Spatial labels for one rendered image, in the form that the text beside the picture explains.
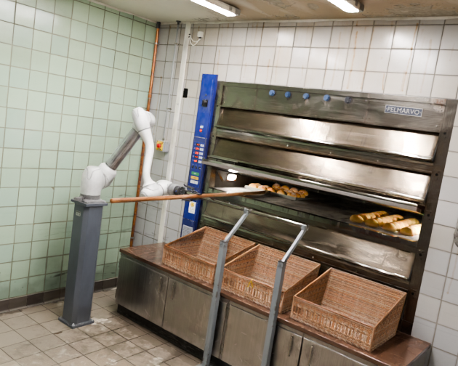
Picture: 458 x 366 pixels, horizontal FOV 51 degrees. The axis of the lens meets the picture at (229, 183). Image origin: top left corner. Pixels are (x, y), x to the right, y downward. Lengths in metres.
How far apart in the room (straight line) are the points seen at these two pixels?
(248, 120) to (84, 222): 1.52
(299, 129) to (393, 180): 0.81
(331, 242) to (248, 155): 0.98
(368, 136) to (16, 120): 2.61
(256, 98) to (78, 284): 2.04
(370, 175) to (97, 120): 2.38
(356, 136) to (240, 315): 1.47
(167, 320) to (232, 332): 0.64
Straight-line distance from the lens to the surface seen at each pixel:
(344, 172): 3.47
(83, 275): 3.97
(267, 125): 3.81
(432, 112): 3.31
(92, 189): 3.82
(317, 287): 3.43
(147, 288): 4.00
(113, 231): 4.75
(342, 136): 3.49
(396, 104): 3.38
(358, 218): 3.62
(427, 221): 3.29
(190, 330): 3.74
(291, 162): 3.68
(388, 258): 3.40
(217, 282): 3.39
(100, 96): 4.41
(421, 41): 3.40
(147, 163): 3.67
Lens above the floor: 1.76
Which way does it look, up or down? 7 degrees down
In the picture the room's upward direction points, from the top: 8 degrees clockwise
